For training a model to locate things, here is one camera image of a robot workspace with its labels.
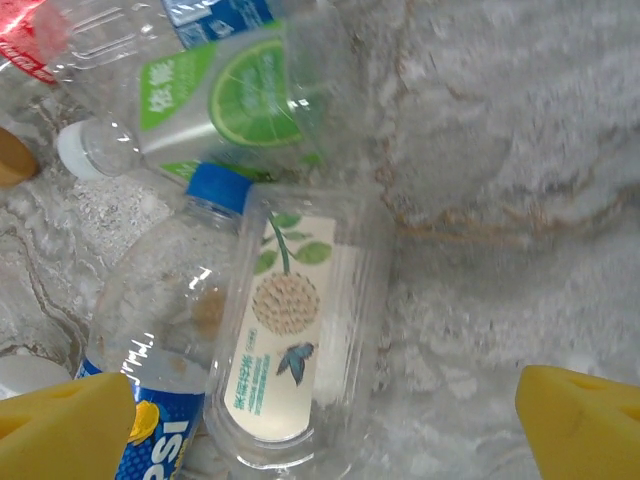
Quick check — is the clear bottle lime label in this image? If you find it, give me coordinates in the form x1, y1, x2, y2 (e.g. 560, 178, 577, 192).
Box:
55, 9, 401, 194

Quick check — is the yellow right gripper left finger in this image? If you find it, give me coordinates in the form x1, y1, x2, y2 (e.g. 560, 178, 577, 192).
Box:
0, 370, 137, 480

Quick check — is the white bottle cap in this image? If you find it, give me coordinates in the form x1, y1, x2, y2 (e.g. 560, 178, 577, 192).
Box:
0, 353, 74, 401

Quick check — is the clear bottle butterfly label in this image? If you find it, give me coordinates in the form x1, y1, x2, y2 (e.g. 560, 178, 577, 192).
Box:
202, 184, 394, 480

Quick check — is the Pepsi bottle blue label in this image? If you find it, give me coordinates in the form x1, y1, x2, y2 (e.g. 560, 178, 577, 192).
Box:
74, 162, 254, 480

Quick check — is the orange label bottle tan cap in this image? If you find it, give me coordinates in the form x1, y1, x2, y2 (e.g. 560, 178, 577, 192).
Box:
0, 125, 40, 190

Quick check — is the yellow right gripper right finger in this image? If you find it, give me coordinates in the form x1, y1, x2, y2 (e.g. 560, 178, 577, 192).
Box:
514, 363, 640, 480

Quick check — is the clear bottle red label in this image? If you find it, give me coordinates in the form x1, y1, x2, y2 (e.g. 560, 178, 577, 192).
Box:
0, 0, 71, 86

